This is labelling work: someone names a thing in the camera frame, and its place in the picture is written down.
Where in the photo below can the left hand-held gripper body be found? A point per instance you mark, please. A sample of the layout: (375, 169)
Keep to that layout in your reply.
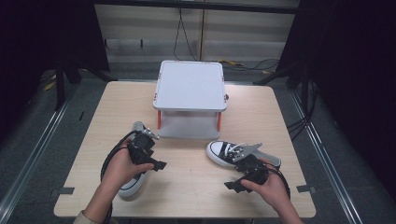
(141, 149)

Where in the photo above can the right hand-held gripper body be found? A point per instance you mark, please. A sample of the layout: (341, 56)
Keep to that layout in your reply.
(253, 171)

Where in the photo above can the black and white canvas shoe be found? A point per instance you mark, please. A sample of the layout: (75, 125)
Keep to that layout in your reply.
(132, 188)
(218, 151)

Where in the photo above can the white two-tier shoe rack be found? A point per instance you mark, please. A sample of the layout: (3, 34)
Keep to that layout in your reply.
(190, 87)

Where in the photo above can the person's right hand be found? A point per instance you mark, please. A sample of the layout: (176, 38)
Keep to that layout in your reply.
(274, 189)

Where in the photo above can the person's left hand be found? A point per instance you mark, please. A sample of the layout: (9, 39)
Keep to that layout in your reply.
(121, 171)

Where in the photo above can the grey tape piece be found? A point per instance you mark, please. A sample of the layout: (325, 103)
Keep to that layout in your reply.
(306, 188)
(63, 190)

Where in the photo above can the black metal stand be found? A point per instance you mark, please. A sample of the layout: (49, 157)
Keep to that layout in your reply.
(59, 84)

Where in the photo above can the yellow floor tape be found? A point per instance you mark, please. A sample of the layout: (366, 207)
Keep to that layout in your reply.
(230, 62)

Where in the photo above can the black curtain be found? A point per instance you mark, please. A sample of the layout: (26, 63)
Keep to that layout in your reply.
(358, 62)
(31, 46)

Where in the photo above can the metal floor rail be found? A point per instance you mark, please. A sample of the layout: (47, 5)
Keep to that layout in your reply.
(45, 138)
(325, 155)

